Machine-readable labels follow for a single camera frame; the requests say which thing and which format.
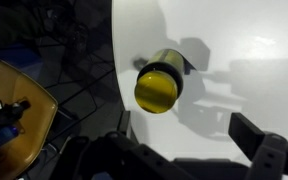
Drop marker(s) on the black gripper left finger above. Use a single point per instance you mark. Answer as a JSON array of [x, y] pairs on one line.
[[124, 126]]

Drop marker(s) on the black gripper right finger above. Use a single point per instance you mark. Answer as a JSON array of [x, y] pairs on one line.
[[247, 136]]

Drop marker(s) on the brown bottle with yellow cap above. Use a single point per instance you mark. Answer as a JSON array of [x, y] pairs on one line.
[[160, 82]]

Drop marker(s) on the yellow translucent tray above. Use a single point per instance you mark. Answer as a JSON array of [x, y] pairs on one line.
[[18, 154]]

